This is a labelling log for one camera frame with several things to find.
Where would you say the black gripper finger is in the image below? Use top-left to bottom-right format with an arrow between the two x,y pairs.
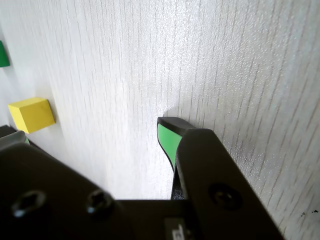
0,124 -> 137,240
156,116 -> 286,240

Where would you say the green wooden cube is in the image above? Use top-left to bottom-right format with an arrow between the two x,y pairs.
0,40 -> 11,68

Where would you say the yellow wooden cube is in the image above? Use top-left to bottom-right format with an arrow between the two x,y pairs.
7,97 -> 56,135

